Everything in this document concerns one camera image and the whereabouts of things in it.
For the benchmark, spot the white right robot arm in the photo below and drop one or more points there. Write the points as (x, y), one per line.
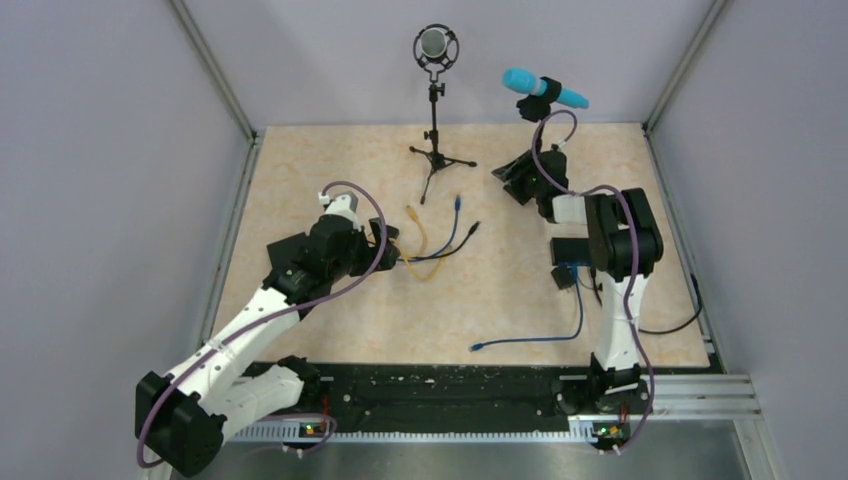
(623, 245)

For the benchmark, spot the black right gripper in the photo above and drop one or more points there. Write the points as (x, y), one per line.
(533, 165)

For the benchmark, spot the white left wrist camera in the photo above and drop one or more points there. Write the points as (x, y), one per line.
(343, 205)

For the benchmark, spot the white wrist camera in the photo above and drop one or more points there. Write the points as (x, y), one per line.
(569, 209)
(343, 205)

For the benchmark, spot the black tripod microphone stand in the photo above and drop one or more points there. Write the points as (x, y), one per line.
(437, 160)

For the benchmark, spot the black power adapter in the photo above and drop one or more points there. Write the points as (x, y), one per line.
(563, 277)

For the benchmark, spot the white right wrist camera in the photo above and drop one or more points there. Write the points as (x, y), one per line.
(569, 209)

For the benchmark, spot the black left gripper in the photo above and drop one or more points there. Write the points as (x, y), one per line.
(369, 256)

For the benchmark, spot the blue microphone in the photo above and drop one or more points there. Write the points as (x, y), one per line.
(540, 93)

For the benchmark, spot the silver condenser microphone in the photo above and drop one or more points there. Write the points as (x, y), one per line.
(436, 46)

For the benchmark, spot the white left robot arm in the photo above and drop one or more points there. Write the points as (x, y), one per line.
(184, 417)

